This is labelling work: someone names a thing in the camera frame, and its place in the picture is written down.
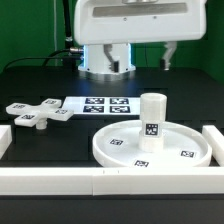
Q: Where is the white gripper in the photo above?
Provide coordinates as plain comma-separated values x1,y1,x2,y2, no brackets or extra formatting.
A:
74,0,207,73

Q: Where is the white round table top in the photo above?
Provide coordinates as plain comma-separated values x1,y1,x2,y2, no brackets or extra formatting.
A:
92,120,212,168

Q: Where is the white cross-shaped table base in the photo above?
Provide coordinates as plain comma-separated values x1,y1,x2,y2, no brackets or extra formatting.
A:
6,98,74,130

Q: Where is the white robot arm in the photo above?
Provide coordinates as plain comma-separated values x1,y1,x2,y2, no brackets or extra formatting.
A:
74,0,207,81

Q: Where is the white marker sheet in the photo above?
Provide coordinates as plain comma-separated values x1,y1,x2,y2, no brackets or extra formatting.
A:
62,96,140,115

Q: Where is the white right fence block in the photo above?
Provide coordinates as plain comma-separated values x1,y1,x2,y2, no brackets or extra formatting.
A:
202,125,224,167

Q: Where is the white fence block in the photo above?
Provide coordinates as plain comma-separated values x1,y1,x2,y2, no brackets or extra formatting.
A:
202,125,224,167
0,125,12,159

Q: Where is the white left fence block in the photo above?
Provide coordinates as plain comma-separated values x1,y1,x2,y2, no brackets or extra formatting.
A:
0,125,12,159

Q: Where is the black cable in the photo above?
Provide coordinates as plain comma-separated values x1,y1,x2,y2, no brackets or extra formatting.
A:
2,46,85,72

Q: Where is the white front fence rail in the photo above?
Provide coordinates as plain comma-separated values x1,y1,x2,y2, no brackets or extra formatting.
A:
0,167,224,196

